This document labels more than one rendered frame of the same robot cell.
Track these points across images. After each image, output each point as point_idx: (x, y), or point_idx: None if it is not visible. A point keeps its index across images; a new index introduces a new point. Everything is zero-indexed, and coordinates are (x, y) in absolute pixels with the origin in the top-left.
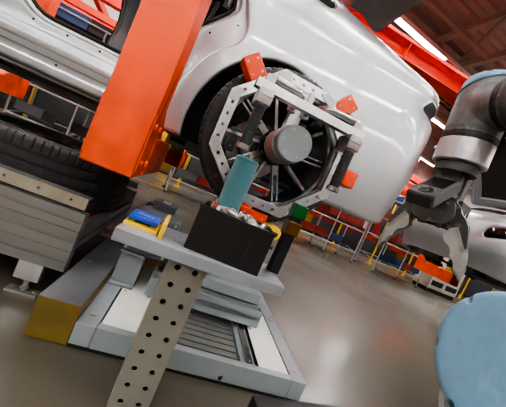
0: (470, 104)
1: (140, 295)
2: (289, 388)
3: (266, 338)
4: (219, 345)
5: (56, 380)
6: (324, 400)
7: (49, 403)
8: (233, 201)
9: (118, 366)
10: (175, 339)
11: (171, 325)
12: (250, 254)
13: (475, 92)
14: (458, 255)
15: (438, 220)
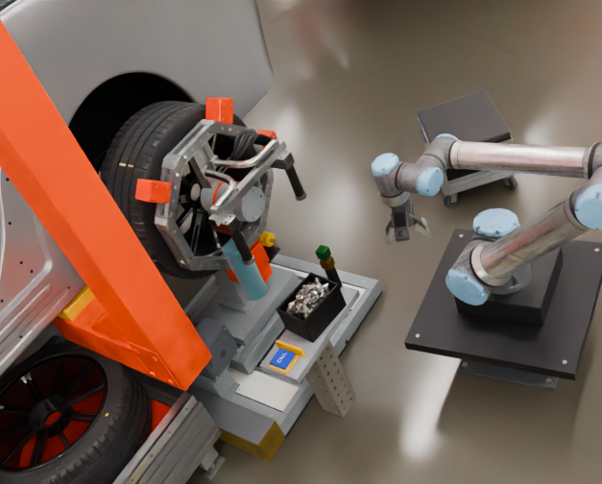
0: (387, 186)
1: (249, 378)
2: (373, 294)
3: None
4: None
5: (315, 442)
6: (388, 267)
7: (331, 445)
8: (257, 277)
9: (313, 407)
10: (340, 366)
11: (334, 365)
12: (337, 303)
13: (385, 181)
14: (425, 231)
15: (408, 226)
